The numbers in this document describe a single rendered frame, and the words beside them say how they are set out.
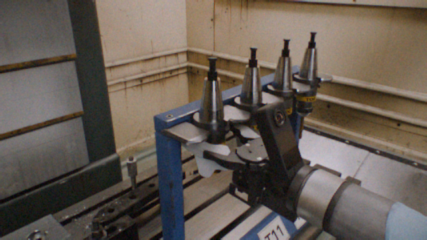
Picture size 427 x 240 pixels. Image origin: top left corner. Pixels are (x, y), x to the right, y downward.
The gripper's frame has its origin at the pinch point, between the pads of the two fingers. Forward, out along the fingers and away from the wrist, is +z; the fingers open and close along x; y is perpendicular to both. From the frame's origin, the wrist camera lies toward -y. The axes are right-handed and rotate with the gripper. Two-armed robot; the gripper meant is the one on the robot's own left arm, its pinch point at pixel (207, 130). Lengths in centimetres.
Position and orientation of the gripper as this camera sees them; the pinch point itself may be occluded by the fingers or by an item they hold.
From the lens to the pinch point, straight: 58.7
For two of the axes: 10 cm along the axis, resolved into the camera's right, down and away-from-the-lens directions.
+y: -0.3, 9.0, 4.4
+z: -7.3, -3.2, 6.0
